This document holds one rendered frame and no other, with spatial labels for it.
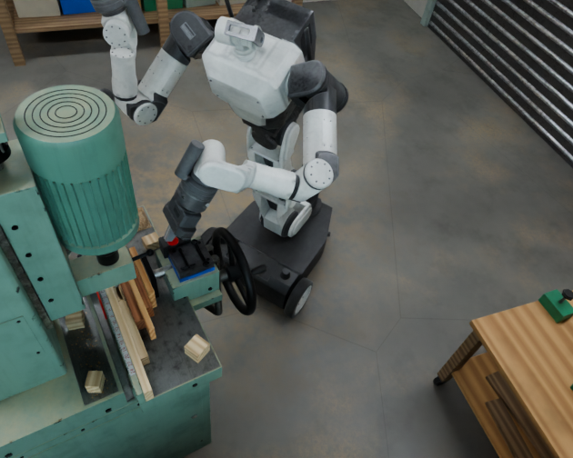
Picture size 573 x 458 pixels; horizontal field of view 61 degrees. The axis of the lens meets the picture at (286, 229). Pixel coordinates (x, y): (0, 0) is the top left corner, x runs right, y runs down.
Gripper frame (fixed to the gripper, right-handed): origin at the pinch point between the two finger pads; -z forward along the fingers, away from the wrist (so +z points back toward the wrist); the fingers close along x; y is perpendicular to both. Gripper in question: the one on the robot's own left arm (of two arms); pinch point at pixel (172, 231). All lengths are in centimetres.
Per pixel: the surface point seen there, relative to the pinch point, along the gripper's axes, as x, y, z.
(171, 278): -7.2, -1.8, -10.5
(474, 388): -59, -133, -25
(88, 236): -10.9, 27.7, 7.7
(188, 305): -13.5, -6.5, -14.6
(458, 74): 147, -305, 53
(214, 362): -31.3, -6.2, -14.8
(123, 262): -5.1, 12.9, -6.3
